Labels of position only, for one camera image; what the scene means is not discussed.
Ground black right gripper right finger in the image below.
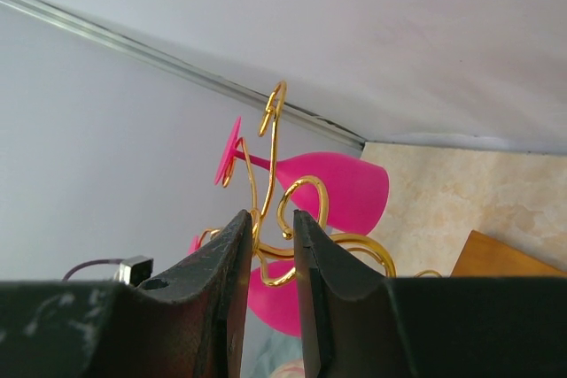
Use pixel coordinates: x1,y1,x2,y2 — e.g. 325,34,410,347
293,211,566,377

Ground aluminium corner post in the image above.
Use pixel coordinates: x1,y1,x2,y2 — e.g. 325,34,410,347
1,0,367,150

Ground magenta plastic wine glass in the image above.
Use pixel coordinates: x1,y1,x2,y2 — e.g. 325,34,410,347
214,117,390,235

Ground clear wine glass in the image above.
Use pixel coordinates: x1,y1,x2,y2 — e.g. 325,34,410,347
269,359,305,378

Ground gold wire wine glass rack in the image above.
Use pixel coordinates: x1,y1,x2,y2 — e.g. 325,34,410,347
194,80,567,289

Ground grey blue cloth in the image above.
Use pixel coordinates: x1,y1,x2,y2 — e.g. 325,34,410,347
241,330,303,378

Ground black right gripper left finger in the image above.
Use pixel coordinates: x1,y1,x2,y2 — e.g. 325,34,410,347
1,211,252,377

